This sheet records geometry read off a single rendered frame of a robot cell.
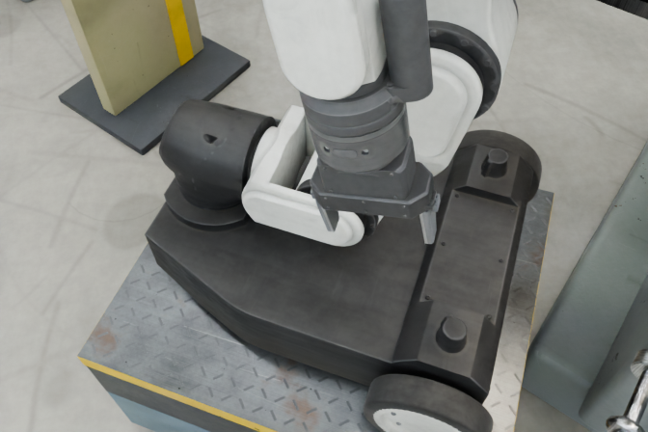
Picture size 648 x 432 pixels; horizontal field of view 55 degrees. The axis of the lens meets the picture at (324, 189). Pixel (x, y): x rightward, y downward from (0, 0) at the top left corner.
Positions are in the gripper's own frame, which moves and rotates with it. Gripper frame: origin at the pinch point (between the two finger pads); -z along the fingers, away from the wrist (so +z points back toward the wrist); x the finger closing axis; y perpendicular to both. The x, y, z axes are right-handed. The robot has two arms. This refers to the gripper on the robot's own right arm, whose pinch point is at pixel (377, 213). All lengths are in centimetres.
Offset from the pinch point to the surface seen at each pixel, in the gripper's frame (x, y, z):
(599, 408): 30, 18, -77
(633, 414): 32, 6, -49
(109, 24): -107, 88, -38
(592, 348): 29, 35, -84
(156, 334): -50, 3, -47
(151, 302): -54, 8, -46
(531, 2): 4, 186, -94
